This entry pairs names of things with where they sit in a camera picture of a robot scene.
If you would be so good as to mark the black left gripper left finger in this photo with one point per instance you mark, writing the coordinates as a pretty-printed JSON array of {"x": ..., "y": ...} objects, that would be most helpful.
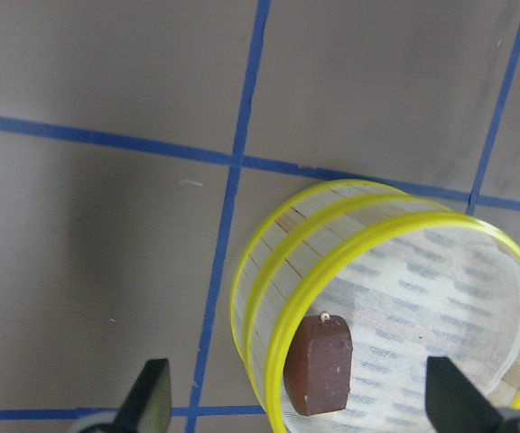
[{"x": 148, "y": 405}]

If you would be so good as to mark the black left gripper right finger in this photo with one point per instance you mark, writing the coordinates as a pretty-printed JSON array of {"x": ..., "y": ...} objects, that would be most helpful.
[{"x": 452, "y": 403}]

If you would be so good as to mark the yellow rimmed steamer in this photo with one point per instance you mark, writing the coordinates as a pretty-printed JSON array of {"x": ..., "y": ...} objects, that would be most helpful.
[{"x": 411, "y": 278}]

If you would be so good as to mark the brown bun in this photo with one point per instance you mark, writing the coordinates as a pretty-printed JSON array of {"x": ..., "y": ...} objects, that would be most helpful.
[{"x": 317, "y": 369}]

